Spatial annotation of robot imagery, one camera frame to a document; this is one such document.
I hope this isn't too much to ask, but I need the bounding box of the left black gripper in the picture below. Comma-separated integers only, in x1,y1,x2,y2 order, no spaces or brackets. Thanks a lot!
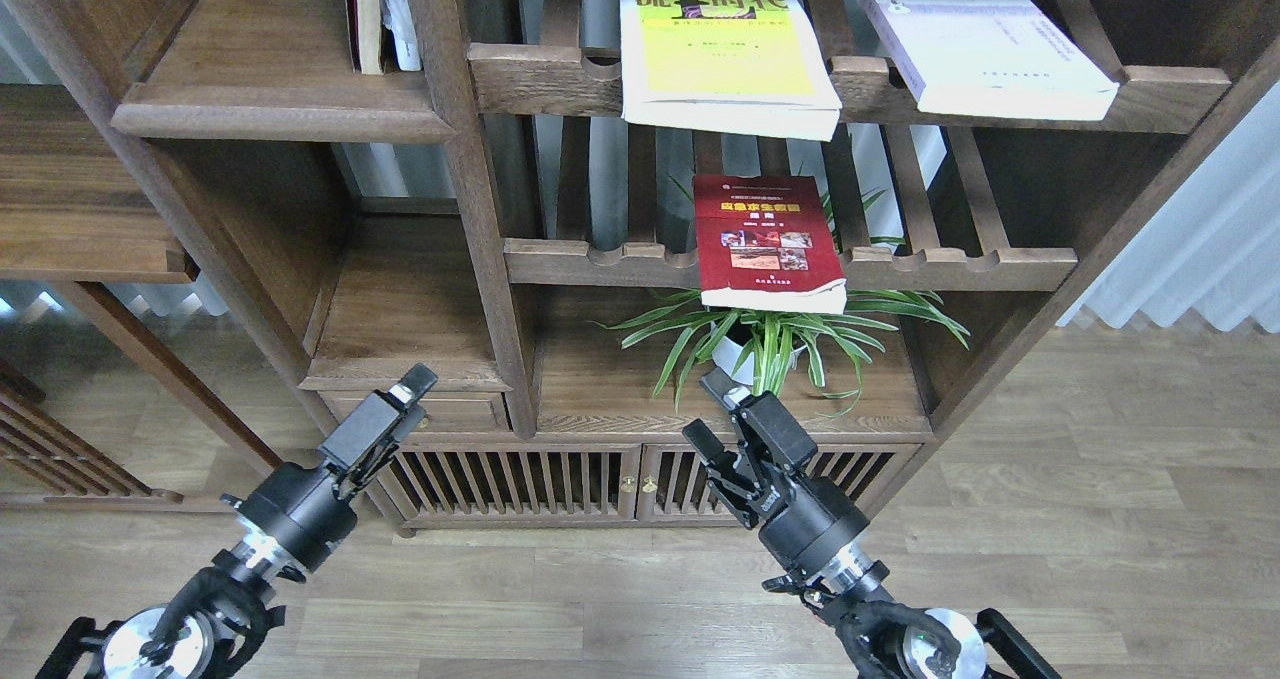
221,364,436,575

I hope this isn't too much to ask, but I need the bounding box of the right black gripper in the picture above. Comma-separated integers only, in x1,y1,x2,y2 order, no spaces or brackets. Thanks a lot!
682,368,869,573

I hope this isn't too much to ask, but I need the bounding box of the red cover book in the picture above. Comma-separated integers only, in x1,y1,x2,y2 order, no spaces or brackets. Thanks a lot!
692,174,847,315

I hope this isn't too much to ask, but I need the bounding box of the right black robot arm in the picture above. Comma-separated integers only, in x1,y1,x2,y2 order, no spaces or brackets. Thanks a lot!
684,370,1056,678

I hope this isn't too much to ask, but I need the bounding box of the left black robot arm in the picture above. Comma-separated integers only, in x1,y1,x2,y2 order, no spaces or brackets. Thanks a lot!
38,364,436,678

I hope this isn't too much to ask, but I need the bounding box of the left slatted cabinet door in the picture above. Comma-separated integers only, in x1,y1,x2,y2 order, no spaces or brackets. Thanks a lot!
379,443,641,529

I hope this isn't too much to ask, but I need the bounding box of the slatted cabinet door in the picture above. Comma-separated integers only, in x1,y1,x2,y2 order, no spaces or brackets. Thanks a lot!
637,443,922,521
379,443,641,529

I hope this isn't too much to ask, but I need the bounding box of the small wooden drawer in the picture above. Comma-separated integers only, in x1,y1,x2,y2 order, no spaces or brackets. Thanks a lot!
317,389,509,432

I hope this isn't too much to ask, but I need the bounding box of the white plant pot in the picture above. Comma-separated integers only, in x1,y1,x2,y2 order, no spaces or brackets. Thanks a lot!
710,316,806,395

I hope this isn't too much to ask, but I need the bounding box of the right slatted cabinet door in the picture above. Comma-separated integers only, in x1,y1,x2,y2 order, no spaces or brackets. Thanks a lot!
637,443,922,521

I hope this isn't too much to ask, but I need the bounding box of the spider plant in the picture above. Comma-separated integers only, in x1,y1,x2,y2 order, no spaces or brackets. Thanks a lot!
598,184,972,420

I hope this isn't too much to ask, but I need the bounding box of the dark wooden bookshelf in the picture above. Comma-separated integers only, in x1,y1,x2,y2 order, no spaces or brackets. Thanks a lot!
3,0,1277,523

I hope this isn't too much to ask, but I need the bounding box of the yellow cover book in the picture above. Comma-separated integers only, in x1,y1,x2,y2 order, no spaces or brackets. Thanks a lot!
620,0,841,141

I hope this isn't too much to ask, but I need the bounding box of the white upright book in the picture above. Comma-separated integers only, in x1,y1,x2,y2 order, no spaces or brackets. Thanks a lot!
381,0,422,72

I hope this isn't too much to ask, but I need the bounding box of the brown upright book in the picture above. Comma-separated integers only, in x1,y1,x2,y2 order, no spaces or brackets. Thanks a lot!
346,0,384,76

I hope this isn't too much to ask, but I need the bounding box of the white purple book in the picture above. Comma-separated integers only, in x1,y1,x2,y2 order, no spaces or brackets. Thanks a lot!
859,0,1119,120

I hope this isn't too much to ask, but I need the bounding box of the white curtain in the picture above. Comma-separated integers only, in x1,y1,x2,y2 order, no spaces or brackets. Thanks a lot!
1057,86,1279,334

